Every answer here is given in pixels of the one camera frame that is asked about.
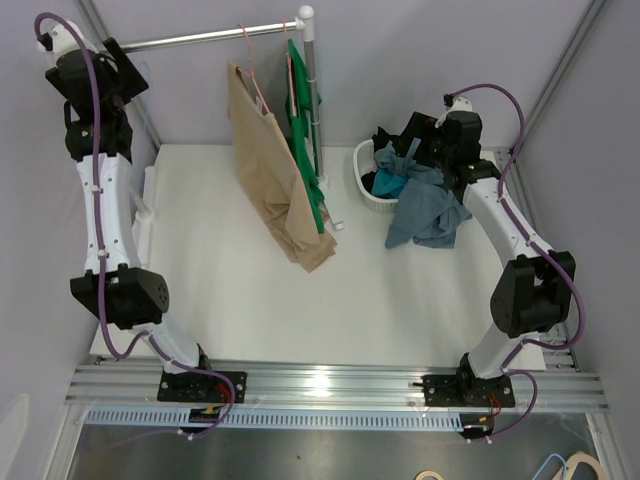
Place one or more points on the teal t shirt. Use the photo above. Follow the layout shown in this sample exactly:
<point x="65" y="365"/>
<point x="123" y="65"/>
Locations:
<point x="387" y="185"/>

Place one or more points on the pink wire hanger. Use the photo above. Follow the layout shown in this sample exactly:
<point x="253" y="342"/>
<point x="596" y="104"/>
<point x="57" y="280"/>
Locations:
<point x="262" y="103"/>
<point x="290" y="73"/>

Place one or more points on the beige t shirt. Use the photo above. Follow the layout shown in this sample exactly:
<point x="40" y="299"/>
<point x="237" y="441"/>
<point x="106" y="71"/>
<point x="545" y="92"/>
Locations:
<point x="272" y="181"/>

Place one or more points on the white metal clothes rack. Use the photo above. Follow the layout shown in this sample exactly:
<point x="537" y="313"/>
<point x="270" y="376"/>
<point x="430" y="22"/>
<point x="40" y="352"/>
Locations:
<point x="304" y="23"/>

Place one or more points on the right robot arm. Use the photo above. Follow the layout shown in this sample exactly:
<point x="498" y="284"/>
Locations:
<point x="532" y="294"/>

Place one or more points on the white plastic laundry basket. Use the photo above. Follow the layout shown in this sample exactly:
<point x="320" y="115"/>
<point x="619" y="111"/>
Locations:
<point x="365" y="170"/>

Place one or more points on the grey blue t shirt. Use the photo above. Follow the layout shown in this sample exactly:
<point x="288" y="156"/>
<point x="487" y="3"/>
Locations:
<point x="428" y="213"/>

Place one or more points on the slotted cable duct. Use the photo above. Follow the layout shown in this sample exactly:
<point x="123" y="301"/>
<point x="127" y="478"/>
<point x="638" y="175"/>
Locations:
<point x="259" y="418"/>

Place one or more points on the tape roll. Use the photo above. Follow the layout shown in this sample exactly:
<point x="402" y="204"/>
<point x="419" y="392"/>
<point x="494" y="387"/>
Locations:
<point x="428" y="475"/>

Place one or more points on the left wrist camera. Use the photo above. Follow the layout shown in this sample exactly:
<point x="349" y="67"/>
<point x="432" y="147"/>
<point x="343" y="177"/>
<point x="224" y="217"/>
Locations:
<point x="64" y="42"/>

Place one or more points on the spare blue hanger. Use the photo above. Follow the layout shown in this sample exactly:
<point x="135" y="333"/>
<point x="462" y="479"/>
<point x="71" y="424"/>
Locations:
<point x="552" y="460"/>

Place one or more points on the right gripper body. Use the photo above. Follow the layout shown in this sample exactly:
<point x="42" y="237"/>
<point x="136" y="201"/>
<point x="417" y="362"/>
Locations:
<point x="445" y="155"/>

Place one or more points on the black garment in basket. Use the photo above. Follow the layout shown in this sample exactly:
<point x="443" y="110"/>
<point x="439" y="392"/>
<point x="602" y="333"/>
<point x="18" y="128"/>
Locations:
<point x="380" y="140"/>

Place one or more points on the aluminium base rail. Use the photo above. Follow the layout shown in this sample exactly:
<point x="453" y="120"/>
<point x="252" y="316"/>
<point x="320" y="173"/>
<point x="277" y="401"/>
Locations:
<point x="328" y="387"/>

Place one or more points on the light blue wire hanger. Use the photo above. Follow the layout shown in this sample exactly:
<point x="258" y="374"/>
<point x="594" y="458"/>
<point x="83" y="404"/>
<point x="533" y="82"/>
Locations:
<point x="146" y="95"/>

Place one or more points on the green t shirt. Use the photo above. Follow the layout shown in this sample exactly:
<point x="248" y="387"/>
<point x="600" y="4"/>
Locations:
<point x="300" y="141"/>

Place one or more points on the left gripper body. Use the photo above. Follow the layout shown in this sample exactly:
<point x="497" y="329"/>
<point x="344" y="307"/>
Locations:
<point x="111" y="73"/>

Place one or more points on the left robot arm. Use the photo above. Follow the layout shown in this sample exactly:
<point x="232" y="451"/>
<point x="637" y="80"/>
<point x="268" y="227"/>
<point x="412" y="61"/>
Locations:
<point x="115" y="287"/>

